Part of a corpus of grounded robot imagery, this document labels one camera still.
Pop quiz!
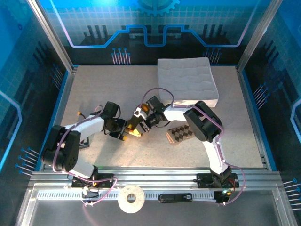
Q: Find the green sock with orange toe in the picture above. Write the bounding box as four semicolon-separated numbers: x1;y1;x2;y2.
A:
126;103;151;137

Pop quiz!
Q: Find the brown beige argyle sock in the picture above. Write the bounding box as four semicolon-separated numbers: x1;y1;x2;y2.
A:
165;124;193;144

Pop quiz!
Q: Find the white tape roll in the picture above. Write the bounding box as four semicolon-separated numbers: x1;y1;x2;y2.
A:
117;185;146;214

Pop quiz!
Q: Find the white divided organizer box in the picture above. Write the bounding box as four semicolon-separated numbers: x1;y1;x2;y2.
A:
157;57;219;108

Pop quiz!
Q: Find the flat black handheld device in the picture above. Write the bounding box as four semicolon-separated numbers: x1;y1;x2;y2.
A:
158;193;193;204

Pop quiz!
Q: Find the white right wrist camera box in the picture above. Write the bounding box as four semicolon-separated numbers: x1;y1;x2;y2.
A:
133;108;146;119

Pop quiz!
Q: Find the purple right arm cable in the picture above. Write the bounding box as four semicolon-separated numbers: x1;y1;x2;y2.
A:
143;88;246;206

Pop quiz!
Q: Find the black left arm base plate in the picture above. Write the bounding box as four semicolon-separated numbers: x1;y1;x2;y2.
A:
71;174;114;188

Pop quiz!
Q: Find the aluminium front frame rail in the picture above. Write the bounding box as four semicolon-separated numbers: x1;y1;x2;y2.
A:
28;167;283;191

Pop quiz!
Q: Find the blue-edged aluminium side rail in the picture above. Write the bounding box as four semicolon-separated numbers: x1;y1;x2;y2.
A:
35;66;78;171
236;66;277;171

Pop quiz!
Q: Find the slotted white cable duct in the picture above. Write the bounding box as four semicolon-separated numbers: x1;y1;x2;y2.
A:
36;190;217;201

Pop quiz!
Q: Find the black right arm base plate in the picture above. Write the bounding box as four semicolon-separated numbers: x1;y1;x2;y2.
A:
197;173;240;188

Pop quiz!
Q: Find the aluminium corner post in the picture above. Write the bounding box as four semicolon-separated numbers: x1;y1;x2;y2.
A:
27;0;78;73
236;0;284;71

